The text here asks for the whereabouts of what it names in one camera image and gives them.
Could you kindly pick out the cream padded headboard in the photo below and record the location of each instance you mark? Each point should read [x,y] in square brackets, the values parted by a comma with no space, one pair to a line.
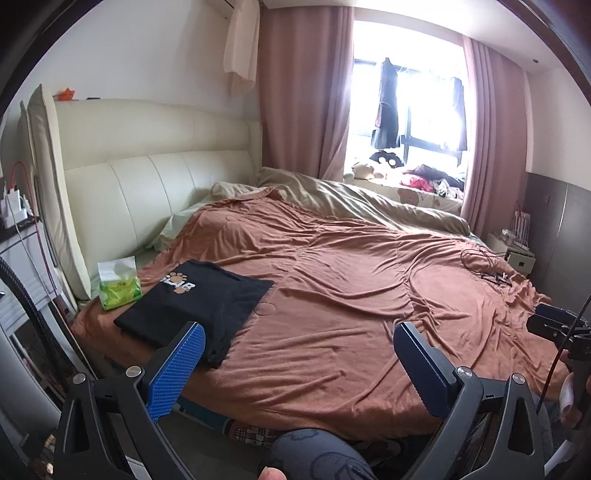
[109,173]

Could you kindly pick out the brown bed blanket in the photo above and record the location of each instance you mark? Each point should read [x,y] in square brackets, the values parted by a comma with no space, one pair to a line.
[318,349]

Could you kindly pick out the white charger with cables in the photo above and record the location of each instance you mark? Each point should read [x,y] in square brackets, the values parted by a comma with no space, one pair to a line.
[18,205]

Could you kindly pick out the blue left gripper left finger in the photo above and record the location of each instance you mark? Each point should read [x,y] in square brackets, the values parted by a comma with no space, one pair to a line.
[169,369]

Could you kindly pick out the green tissue pack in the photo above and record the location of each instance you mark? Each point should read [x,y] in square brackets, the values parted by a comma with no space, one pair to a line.
[119,283]

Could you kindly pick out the pink curtain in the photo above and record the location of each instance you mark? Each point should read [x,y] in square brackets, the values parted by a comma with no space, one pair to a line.
[499,103]
[305,59]

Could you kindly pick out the hanging dark garment right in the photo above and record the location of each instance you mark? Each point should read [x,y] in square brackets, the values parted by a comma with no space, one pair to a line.
[460,128]

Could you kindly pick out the person's right hand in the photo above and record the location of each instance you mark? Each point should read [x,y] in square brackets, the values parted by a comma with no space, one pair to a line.
[569,413]

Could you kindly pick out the white bedside table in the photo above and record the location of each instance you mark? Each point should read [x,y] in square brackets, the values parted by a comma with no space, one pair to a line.
[520,259]

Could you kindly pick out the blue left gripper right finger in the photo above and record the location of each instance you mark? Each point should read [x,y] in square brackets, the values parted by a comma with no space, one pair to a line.
[431,373]

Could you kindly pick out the cream hanging cloth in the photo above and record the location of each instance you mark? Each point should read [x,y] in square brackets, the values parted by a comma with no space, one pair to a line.
[242,47]

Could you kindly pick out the folded black garment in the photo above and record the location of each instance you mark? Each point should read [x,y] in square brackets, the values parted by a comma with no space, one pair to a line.
[232,309]

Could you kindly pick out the hanging dark garment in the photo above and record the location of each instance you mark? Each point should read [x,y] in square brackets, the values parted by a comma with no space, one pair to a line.
[386,131]
[460,128]

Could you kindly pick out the beige duvet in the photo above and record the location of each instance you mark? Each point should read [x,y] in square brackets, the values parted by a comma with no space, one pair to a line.
[341,200]

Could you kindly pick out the pink left curtain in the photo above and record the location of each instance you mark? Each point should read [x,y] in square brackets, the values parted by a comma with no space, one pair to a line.
[305,59]

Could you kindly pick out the clothes pile on windowsill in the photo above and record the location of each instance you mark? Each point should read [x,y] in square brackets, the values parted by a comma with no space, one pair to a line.
[387,168]

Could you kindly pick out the pink right curtain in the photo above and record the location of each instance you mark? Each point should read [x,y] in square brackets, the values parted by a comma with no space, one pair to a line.
[499,103]

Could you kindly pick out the black bear print t-shirt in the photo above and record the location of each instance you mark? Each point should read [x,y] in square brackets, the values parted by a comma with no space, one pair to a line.
[186,294]

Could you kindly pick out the hanging dark garment left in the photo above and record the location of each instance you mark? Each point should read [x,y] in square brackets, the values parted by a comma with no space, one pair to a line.
[386,131]

